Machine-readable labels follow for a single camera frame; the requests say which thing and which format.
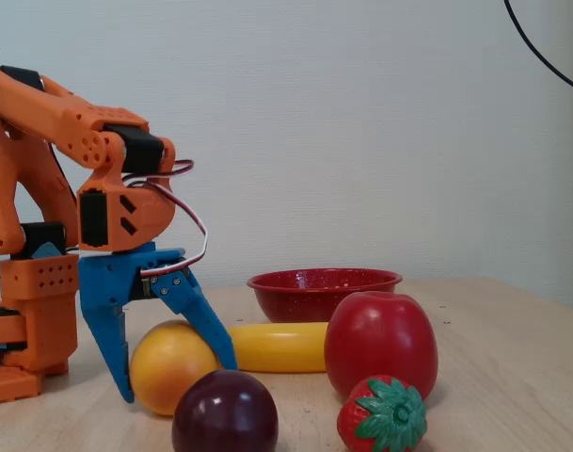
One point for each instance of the yellow-orange toy peach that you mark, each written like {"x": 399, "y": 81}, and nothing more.
{"x": 166, "y": 367}

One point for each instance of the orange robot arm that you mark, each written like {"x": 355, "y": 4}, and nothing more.
{"x": 32, "y": 108}

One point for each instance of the dark purple toy plum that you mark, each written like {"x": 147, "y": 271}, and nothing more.
{"x": 225, "y": 414}

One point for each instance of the red speckled enamel bowl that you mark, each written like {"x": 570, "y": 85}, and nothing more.
{"x": 305, "y": 294}

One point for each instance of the yellow toy banana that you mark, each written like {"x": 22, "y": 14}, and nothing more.
{"x": 276, "y": 346}

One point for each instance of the blue gripper with motor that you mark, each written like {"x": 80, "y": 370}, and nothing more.
{"x": 111, "y": 278}

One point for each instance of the red toy strawberry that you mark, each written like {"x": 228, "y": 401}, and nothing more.
{"x": 389, "y": 419}

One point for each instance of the red toy apple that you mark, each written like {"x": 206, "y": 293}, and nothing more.
{"x": 380, "y": 343}

